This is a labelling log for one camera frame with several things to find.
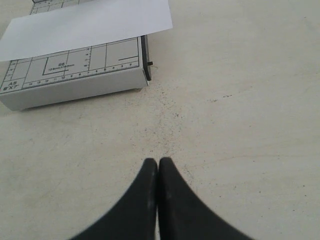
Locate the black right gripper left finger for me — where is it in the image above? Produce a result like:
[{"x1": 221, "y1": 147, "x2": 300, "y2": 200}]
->
[{"x1": 72, "y1": 158, "x2": 158, "y2": 240}]

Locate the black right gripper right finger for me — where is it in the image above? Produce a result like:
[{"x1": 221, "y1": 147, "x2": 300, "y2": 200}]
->
[{"x1": 157, "y1": 157, "x2": 251, "y2": 240}]

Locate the white paper sheet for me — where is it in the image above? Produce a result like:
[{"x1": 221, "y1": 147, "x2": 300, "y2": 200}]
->
[{"x1": 0, "y1": 0, "x2": 173, "y2": 62}]

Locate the grey paper cutter base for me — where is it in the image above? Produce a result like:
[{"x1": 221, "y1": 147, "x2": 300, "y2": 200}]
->
[{"x1": 0, "y1": 0, "x2": 152, "y2": 111}]

